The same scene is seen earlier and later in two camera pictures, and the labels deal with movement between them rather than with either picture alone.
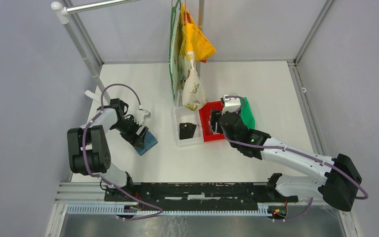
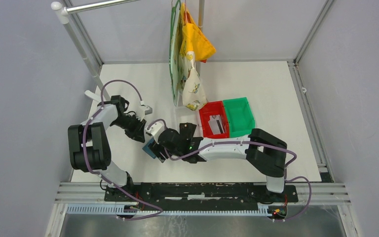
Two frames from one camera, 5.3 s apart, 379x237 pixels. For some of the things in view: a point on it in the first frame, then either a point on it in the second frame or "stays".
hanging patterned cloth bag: x=185 y=84 stays
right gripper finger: x=214 y=120 -> x=160 y=152
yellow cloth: x=193 y=40 stays
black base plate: x=169 y=194 stays
